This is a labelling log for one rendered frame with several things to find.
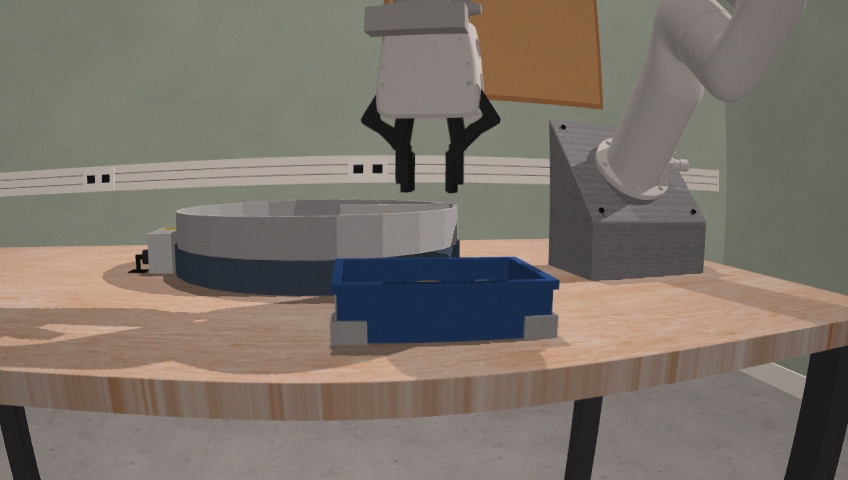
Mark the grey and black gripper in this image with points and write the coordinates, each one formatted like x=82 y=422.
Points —
x=426 y=76

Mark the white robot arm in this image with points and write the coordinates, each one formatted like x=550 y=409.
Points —
x=728 y=54

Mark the blue plastic crate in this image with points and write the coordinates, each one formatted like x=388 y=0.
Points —
x=398 y=309

